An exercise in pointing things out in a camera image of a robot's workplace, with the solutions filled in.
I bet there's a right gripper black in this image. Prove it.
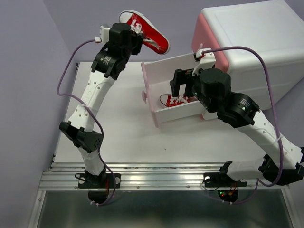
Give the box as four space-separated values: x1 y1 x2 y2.
170 68 215 114

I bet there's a drawer pink front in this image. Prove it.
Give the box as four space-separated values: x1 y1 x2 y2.
141 53 206 127
191 13 229 73

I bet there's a red sneaker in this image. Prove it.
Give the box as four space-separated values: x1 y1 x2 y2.
159 94 197 108
119 9 170 55

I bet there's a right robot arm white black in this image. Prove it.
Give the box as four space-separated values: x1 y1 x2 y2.
170 68 304 187

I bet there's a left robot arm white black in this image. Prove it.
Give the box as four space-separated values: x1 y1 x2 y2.
59 23 144 187

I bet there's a white shoe cabinet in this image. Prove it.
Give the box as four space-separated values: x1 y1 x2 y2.
201 0 304 110

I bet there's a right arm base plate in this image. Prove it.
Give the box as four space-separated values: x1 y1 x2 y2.
201 172 247 203

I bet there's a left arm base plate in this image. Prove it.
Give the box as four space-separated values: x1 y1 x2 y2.
74 171 121 207

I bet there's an aluminium mounting rail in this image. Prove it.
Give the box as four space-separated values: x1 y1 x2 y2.
38 152 291 190

